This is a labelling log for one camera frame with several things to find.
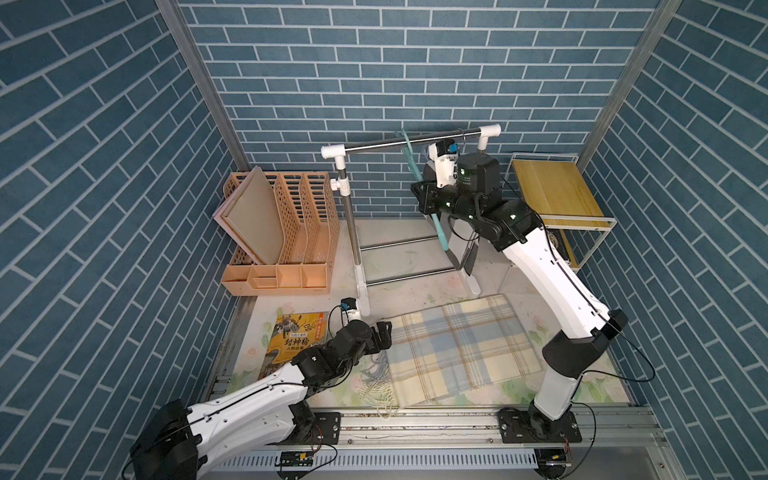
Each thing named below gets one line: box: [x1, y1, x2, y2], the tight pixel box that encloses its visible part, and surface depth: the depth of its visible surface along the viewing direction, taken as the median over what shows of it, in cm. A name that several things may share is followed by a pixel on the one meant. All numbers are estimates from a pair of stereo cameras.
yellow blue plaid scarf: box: [359, 294, 543, 417], surface depth 86 cm
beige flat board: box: [212, 165, 285, 266], surface depth 94 cm
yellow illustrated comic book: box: [258, 311, 329, 380], surface depth 91 cm
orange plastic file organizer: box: [221, 172, 341, 297], surface depth 100 cm
